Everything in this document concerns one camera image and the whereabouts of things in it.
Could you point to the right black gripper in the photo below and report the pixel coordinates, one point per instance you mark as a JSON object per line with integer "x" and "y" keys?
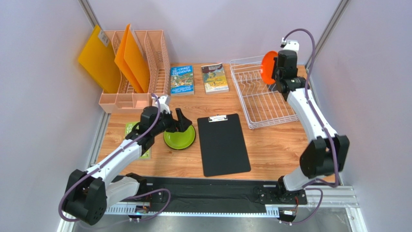
{"x": 276, "y": 69}

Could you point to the yellow folder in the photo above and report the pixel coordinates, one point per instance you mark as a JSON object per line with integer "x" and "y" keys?
{"x": 98, "y": 59}

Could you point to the white wire dish rack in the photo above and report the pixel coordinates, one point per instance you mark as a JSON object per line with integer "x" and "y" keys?
{"x": 262, "y": 104}

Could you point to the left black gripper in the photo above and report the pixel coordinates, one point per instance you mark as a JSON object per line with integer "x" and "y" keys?
{"x": 181, "y": 125}

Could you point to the orange plate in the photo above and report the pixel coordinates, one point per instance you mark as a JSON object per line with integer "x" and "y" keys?
{"x": 268, "y": 65}

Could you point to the aluminium frame rail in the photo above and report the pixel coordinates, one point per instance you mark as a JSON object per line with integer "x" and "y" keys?
{"x": 325, "y": 196}

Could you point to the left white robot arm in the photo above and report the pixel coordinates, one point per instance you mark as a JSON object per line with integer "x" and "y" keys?
{"x": 89, "y": 193}

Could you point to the orange folder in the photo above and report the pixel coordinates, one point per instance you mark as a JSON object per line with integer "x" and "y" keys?
{"x": 131, "y": 62}

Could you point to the blue treehouse book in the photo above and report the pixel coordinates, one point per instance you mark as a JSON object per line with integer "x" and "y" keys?
{"x": 182, "y": 80}

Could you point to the pink desk file organizer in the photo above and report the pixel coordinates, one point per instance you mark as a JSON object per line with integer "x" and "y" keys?
{"x": 127, "y": 100}

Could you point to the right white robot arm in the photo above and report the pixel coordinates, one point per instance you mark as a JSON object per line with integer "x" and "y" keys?
{"x": 327, "y": 150}

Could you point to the green plate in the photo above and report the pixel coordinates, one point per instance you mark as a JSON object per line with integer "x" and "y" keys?
{"x": 180, "y": 140}

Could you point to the green treehouse book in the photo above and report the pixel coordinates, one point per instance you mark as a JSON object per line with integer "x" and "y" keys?
{"x": 128, "y": 128}

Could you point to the black clipboard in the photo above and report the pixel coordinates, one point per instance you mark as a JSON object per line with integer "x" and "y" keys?
{"x": 222, "y": 145}

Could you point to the yellow cover book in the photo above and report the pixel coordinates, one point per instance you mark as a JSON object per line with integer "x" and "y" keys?
{"x": 214, "y": 79}

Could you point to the black base mat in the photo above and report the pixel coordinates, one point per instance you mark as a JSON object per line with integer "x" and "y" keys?
{"x": 195, "y": 195}

